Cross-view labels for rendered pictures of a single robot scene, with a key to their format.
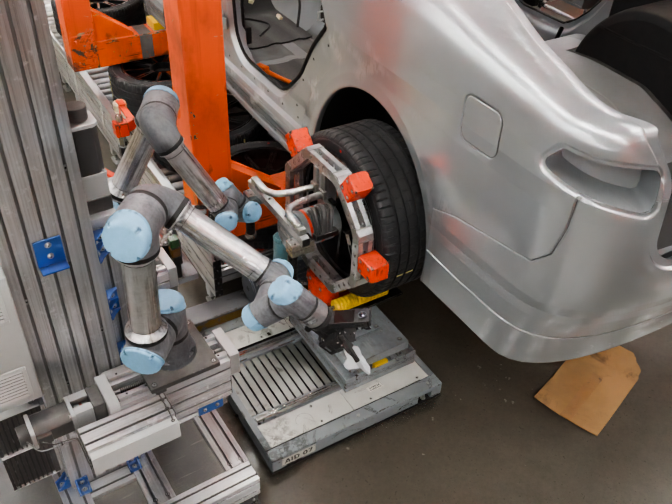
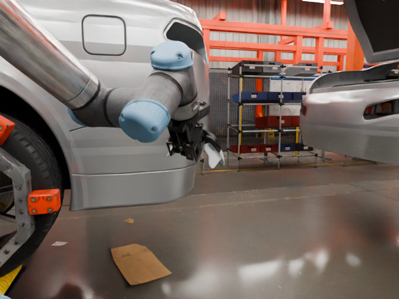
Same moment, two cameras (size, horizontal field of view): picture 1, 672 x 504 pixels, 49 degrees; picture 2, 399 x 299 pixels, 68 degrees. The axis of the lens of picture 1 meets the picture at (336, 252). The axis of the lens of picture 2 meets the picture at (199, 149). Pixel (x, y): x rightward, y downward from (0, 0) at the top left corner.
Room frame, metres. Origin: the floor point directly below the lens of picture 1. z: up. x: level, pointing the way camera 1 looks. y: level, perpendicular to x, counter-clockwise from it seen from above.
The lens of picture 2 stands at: (1.13, 0.65, 1.19)
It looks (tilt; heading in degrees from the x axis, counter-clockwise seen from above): 8 degrees down; 289
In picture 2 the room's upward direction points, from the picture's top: straight up
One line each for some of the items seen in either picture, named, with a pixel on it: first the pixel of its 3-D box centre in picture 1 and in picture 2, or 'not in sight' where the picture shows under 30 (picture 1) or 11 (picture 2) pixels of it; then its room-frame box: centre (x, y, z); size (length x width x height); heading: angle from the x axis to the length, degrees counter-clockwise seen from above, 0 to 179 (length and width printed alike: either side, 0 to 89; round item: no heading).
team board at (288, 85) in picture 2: not in sight; (297, 115); (1.28, -6.22, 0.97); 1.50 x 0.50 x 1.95; 35
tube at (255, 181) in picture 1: (284, 175); not in sight; (2.27, 0.20, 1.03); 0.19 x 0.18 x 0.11; 123
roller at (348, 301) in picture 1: (360, 297); (3, 281); (2.20, -0.11, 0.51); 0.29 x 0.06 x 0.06; 123
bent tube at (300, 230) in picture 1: (311, 203); not in sight; (2.10, 0.09, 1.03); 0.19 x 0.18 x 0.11; 123
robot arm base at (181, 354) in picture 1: (170, 341); not in sight; (1.57, 0.49, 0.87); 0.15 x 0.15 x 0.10
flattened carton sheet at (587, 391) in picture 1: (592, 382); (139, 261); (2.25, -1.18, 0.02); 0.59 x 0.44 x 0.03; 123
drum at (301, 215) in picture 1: (309, 226); not in sight; (2.21, 0.10, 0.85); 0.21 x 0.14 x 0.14; 123
